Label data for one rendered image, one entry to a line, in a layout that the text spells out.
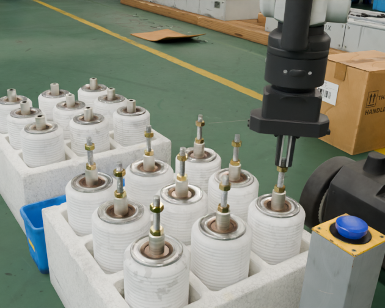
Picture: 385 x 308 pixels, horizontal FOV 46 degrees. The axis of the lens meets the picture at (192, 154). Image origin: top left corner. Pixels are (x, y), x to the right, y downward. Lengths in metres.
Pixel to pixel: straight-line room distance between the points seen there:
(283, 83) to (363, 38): 2.30
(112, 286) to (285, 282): 0.27
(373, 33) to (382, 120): 1.25
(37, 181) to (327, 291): 0.68
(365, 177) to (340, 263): 0.45
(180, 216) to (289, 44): 0.33
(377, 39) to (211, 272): 2.34
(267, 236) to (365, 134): 0.98
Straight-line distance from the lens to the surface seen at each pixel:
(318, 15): 0.65
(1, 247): 1.16
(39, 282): 1.03
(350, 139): 1.67
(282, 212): 0.77
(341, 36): 3.06
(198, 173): 0.91
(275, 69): 0.67
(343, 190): 1.05
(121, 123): 1.17
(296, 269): 0.78
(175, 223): 0.78
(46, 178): 1.08
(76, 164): 1.10
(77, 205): 0.82
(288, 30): 0.62
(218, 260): 0.70
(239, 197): 0.83
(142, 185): 0.86
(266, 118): 0.69
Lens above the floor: 0.65
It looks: 25 degrees down
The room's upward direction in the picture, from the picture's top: 2 degrees clockwise
